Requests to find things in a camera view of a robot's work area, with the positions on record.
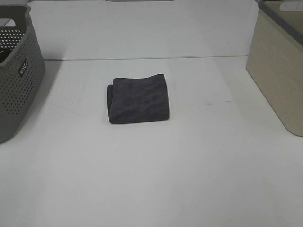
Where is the dark grey towel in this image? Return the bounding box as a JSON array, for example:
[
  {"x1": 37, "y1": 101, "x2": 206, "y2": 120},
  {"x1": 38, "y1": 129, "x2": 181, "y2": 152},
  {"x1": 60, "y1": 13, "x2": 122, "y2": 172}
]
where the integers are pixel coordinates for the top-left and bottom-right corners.
[{"x1": 107, "y1": 74, "x2": 170, "y2": 124}]

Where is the grey perforated plastic basket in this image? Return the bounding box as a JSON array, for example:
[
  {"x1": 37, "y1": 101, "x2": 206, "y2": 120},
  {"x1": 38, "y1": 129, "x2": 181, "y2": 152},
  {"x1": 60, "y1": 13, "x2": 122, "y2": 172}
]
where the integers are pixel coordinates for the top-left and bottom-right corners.
[{"x1": 0, "y1": 5, "x2": 45, "y2": 142}]

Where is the beige plastic storage bin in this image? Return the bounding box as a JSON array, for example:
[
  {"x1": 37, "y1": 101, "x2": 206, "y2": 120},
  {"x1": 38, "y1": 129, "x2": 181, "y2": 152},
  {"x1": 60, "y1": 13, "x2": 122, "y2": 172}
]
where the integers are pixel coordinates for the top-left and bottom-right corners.
[{"x1": 246, "y1": 0, "x2": 303, "y2": 137}]

